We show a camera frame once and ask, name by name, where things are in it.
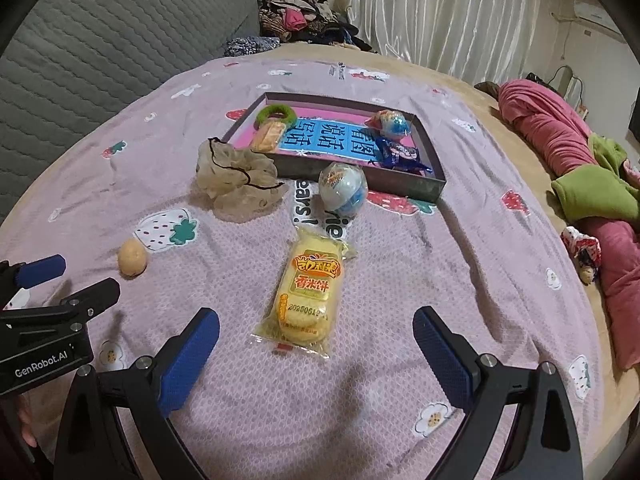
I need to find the yellow rice cracker packet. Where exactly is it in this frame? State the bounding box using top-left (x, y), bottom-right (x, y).
top-left (250, 224), bottom-right (357, 361)

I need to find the beige mesh hair scrunchie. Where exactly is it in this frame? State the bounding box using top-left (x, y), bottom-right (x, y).
top-left (195, 138), bottom-right (288, 223)

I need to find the white surprise egg toy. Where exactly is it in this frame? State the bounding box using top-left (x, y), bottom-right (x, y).
top-left (318, 162), bottom-right (369, 218)

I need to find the small tan egg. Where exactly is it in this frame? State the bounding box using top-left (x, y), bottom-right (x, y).
top-left (117, 238), bottom-right (148, 278)

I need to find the floral patterned cloth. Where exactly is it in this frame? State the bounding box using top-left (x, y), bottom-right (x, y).
top-left (561, 226), bottom-right (602, 285)

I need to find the pink strawberry print blanket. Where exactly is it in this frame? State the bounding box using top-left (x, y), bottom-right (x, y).
top-left (1, 57), bottom-right (603, 479)

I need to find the orange rice cracker packet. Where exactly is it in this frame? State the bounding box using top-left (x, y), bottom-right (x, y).
top-left (250, 119), bottom-right (288, 153)

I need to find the grey quilted headboard cover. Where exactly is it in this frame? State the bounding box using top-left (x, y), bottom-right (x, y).
top-left (1, 0), bottom-right (259, 216)

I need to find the green fleece garment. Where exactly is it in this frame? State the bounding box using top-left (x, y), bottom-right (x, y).
top-left (551, 133), bottom-right (639, 228)

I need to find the green fuzzy hair scrunchie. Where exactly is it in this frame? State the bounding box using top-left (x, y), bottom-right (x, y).
top-left (254, 103), bottom-right (297, 130)

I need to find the blue floral pillow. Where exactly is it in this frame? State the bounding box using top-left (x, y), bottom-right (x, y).
top-left (224, 36), bottom-right (281, 58)

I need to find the pink and blue book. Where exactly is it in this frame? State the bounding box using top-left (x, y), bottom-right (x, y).
top-left (232, 105), bottom-right (419, 174)

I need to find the pink rolled quilt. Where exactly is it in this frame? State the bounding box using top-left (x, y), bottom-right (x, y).
top-left (498, 79), bottom-right (639, 370)

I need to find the blue Oreo cookie packet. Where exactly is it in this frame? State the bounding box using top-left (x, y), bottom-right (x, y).
top-left (374, 136), bottom-right (434, 174)

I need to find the shallow grey cardboard tray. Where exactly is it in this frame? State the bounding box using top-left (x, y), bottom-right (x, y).
top-left (222, 91), bottom-right (446, 203)

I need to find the blue surprise egg toy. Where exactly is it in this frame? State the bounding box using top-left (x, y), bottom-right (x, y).
top-left (366, 110), bottom-right (411, 142)

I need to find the pile of assorted clothes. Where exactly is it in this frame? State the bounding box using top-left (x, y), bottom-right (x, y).
top-left (259, 0), bottom-right (373, 52)

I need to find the white satin curtain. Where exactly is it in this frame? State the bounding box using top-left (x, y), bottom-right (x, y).
top-left (338, 0), bottom-right (541, 84)

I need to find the metal chair frame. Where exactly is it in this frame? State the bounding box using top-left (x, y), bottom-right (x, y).
top-left (548, 65), bottom-right (584, 110)

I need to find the white wall air conditioner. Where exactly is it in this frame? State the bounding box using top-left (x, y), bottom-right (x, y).
top-left (573, 0), bottom-right (622, 35)

